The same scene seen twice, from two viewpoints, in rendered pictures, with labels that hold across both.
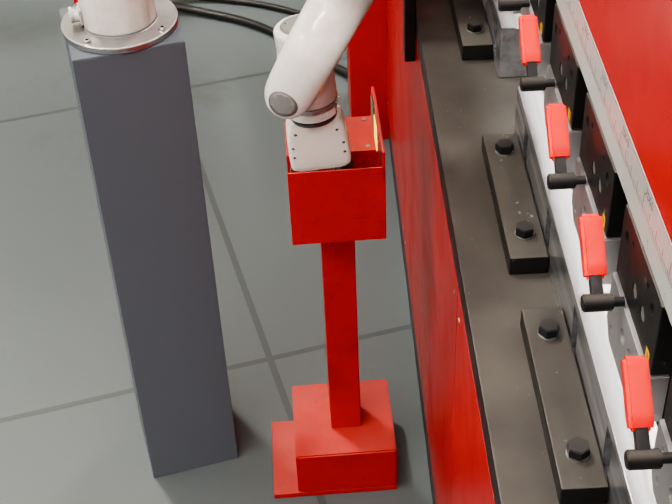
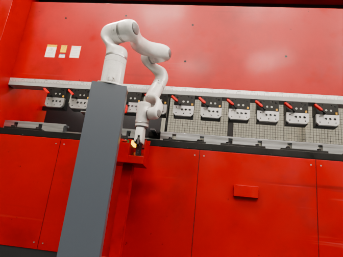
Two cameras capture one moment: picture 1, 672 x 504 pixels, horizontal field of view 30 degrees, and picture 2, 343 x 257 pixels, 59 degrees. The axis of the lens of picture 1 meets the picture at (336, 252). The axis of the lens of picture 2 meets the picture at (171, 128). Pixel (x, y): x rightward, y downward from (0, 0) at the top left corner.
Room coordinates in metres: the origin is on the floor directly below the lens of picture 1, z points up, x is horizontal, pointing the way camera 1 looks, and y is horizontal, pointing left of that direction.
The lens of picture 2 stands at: (1.27, 1.78, 0.37)
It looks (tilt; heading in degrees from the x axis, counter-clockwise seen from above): 17 degrees up; 278
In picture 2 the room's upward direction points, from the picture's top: 6 degrees clockwise
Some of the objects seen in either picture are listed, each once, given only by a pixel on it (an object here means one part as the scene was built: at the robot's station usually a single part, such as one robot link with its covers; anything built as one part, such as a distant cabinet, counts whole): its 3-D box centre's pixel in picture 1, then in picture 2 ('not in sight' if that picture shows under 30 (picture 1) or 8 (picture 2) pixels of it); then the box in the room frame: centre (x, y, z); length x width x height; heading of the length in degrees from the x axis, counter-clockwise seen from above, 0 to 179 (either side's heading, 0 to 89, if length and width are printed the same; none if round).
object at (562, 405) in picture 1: (560, 399); (242, 147); (1.05, -0.26, 0.89); 0.30 x 0.05 x 0.03; 0
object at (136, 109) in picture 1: (158, 258); (93, 183); (1.82, 0.33, 0.50); 0.18 x 0.18 x 1.00; 15
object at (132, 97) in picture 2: not in sight; (131, 103); (1.88, -0.31, 1.18); 0.15 x 0.09 x 0.17; 0
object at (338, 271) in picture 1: (340, 319); (122, 210); (1.75, 0.00, 0.39); 0.06 x 0.06 x 0.54; 2
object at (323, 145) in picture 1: (317, 136); (140, 134); (1.70, 0.02, 0.85); 0.10 x 0.07 x 0.11; 92
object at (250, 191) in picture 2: not in sight; (245, 191); (1.03, -0.16, 0.59); 0.15 x 0.02 x 0.07; 0
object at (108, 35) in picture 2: not in sight; (114, 42); (1.85, 0.32, 1.30); 0.19 x 0.12 x 0.24; 158
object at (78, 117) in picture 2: not in sight; (100, 127); (2.29, -0.82, 1.12); 1.13 x 0.02 x 0.44; 0
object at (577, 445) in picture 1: (578, 449); not in sight; (0.95, -0.27, 0.91); 0.03 x 0.03 x 0.02
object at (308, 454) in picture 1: (331, 437); not in sight; (1.75, 0.03, 0.06); 0.25 x 0.20 x 0.12; 92
